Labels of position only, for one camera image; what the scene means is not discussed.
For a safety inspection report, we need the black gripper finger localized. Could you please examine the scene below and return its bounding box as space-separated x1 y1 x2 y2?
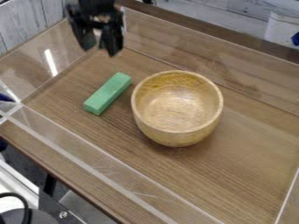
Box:
68 16 96 51
98 24 124 57

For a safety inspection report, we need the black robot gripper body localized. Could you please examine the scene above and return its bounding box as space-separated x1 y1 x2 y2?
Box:
64 0 123 29

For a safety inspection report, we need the green rectangular block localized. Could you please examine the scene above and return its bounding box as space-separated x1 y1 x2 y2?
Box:
83 73 131 116

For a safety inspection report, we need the light wooden bowl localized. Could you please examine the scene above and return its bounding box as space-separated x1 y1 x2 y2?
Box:
131 70 224 147

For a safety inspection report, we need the white cylindrical container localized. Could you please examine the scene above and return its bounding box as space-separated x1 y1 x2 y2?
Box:
264 11 299 50

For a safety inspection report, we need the black table leg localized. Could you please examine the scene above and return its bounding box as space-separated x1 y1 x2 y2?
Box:
43 174 58 197

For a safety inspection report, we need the clear acrylic corner bracket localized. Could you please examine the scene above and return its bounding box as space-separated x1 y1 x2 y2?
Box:
119 6 127 35

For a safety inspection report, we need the clear acrylic tray wall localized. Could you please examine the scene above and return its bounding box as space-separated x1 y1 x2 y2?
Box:
0 101 224 224

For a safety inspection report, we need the black cable loop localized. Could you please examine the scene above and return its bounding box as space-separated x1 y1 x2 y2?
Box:
0 192 33 224

